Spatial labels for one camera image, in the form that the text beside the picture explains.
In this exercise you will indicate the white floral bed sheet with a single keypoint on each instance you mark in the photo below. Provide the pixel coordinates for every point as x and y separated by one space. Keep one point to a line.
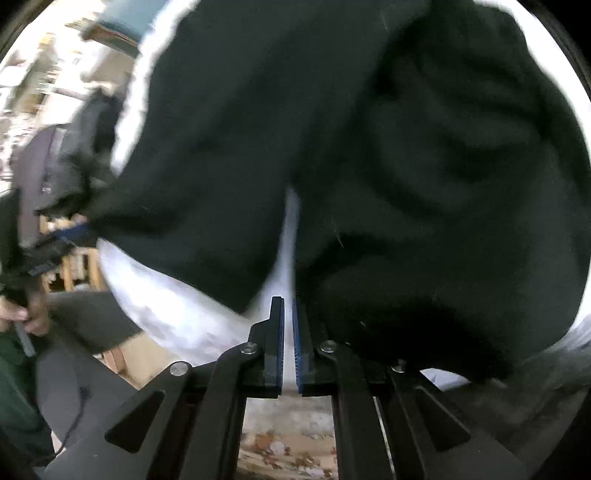
184 314

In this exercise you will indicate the person's grey trousers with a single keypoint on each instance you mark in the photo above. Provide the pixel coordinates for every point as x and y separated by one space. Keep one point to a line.
83 323

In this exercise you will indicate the grey denim jeans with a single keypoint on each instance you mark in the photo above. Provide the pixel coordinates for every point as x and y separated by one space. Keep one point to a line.
87 138

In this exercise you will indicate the brown folding chair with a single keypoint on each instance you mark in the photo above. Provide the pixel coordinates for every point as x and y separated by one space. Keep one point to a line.
37 184

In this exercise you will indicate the person's left hand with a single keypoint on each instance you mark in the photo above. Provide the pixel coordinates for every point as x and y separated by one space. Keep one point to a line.
23 314

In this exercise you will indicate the patterned floor rug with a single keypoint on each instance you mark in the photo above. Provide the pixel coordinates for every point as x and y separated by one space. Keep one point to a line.
286 443

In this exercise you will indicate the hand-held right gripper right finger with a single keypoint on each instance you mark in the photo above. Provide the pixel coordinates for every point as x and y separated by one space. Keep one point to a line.
302 355

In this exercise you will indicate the person's left forearm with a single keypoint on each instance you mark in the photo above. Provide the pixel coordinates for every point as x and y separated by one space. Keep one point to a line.
16 397

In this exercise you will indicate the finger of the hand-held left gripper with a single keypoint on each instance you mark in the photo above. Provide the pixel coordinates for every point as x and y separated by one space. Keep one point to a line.
69 233

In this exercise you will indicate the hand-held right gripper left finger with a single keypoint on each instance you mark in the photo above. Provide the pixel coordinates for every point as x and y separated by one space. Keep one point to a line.
274 346

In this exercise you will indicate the black pants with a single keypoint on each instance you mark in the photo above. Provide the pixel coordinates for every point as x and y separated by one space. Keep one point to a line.
369 161

